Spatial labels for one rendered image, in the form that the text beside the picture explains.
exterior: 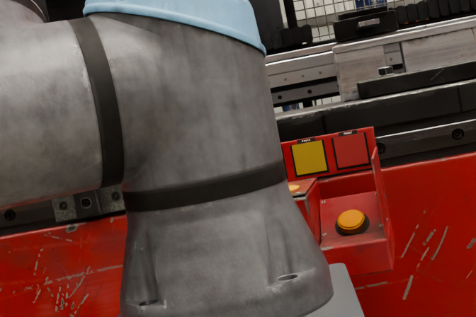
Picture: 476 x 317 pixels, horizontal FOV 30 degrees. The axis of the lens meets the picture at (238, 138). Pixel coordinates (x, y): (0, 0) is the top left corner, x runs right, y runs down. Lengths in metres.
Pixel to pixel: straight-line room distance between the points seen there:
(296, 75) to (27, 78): 1.25
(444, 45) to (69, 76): 1.04
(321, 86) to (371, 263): 0.66
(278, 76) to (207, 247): 1.22
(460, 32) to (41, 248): 0.77
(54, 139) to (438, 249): 0.95
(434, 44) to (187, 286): 1.01
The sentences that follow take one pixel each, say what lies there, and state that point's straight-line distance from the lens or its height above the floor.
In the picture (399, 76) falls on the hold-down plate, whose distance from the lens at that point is 1.45.
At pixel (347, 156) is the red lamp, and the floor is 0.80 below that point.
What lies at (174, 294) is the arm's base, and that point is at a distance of 0.58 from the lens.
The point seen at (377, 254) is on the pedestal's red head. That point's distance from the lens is 1.17.
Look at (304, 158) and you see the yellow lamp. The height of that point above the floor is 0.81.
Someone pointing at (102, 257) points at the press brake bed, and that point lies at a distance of 1.46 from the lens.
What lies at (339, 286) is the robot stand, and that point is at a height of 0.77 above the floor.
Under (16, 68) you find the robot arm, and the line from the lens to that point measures 0.56.
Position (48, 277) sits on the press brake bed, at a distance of 1.50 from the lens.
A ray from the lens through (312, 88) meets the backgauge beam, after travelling 1.77.
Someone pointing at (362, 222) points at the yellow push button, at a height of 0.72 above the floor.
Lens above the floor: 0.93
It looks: 3 degrees down
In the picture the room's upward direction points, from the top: 11 degrees counter-clockwise
